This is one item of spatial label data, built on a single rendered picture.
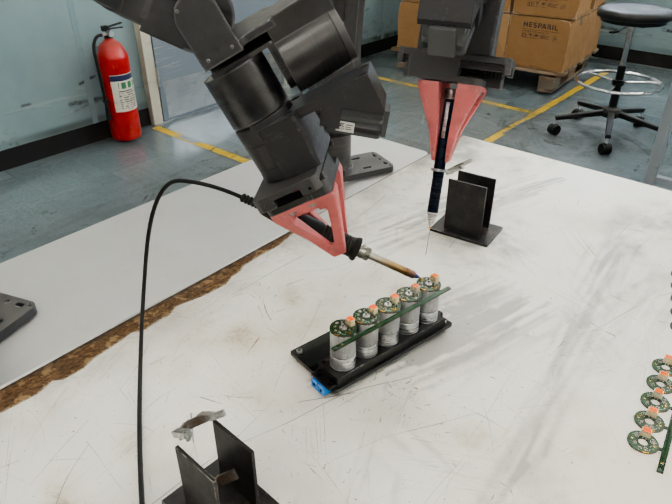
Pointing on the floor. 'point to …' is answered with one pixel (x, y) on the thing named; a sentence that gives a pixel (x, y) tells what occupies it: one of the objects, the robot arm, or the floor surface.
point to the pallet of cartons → (532, 36)
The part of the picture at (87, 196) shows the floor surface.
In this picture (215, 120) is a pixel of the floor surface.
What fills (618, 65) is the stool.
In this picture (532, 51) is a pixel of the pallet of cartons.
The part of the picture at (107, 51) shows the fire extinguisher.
